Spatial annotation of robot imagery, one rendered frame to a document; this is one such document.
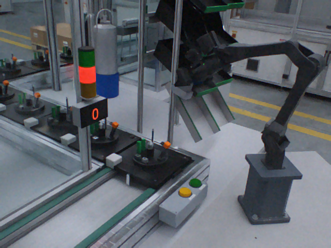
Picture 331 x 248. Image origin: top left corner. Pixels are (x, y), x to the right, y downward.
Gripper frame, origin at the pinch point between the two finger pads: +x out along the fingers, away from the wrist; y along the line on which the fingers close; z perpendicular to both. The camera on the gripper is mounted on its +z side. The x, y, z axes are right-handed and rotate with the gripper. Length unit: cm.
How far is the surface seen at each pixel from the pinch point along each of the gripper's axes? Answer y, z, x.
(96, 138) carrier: 16.4, -5.7, 39.5
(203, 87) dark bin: -16.3, -2.6, 3.6
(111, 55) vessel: -41, 45, 68
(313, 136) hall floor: -282, -63, 59
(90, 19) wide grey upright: -53, 81, 86
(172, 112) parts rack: -7.8, -7.1, 17.0
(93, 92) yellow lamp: 33.1, 4.3, 12.1
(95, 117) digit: 31.6, -2.4, 17.3
